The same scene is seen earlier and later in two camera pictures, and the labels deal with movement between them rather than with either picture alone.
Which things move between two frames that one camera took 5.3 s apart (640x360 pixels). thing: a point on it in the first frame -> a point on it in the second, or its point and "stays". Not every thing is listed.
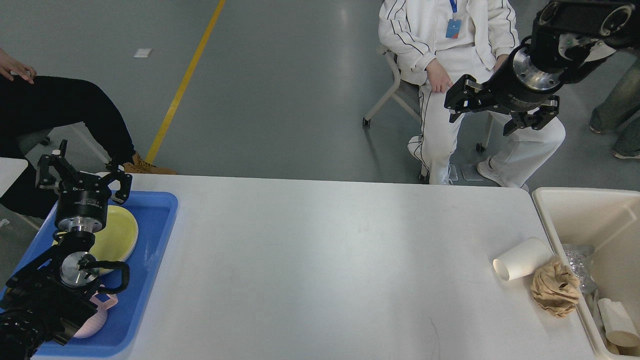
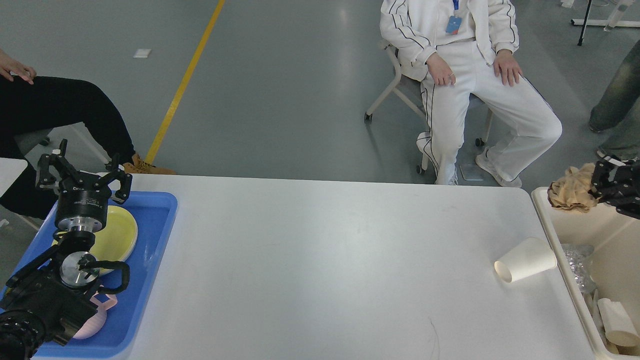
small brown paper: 555,287 -> 573,190
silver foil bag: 578,254 stays
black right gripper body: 517,83 -> 627,190
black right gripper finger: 466,94 -> 602,189
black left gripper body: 82,205 stays
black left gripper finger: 125,180 stays
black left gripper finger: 55,170 stays
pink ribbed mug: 96,320 stays
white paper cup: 619,330 stays
